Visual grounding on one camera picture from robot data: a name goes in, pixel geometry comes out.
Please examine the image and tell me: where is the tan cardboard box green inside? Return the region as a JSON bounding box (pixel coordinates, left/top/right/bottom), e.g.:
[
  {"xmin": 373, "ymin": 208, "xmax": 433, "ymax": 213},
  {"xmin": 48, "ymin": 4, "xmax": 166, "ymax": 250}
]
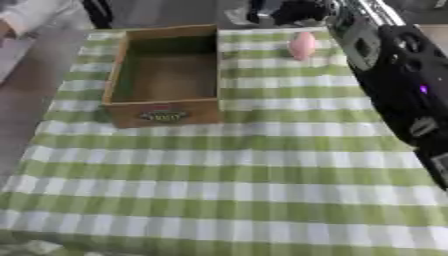
[{"xmin": 99, "ymin": 23, "xmax": 226, "ymax": 130}]

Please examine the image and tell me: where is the pink egg-shaped toy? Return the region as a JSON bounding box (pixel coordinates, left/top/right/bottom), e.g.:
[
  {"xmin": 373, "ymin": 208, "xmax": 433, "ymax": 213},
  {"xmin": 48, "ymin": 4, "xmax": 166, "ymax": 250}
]
[{"xmin": 287, "ymin": 31, "xmax": 319, "ymax": 62}]

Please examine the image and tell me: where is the black chair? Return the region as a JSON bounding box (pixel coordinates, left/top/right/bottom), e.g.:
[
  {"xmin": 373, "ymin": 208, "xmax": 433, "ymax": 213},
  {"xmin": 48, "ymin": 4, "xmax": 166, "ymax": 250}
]
[{"xmin": 80, "ymin": 0, "xmax": 116, "ymax": 30}]

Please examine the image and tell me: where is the person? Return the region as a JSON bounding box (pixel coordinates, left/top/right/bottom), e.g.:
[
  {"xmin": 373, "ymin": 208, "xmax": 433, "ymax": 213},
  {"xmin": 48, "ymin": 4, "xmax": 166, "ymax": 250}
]
[{"xmin": 0, "ymin": 0, "xmax": 97, "ymax": 40}]

